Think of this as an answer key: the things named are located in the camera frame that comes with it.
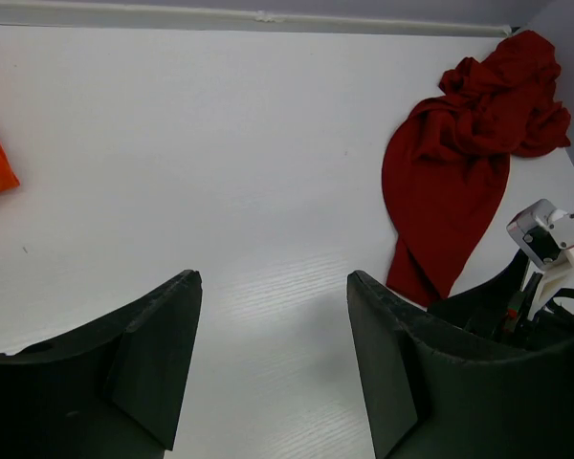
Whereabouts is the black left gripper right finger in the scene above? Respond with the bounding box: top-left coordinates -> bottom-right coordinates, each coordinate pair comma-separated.
347,271 -> 574,458

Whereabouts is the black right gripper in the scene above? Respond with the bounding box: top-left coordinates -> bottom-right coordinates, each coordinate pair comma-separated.
428,251 -> 574,349

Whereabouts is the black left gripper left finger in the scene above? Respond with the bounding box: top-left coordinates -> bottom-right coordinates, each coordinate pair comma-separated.
0,270 -> 202,458

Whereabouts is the dark red t shirt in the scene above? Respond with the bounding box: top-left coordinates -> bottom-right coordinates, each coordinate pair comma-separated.
382,31 -> 571,307

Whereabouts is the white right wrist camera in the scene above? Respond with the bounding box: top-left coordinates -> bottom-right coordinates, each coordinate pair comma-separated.
506,199 -> 574,319

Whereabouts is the white table edge rail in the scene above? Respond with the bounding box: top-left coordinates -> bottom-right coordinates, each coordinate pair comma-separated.
0,2 -> 513,37

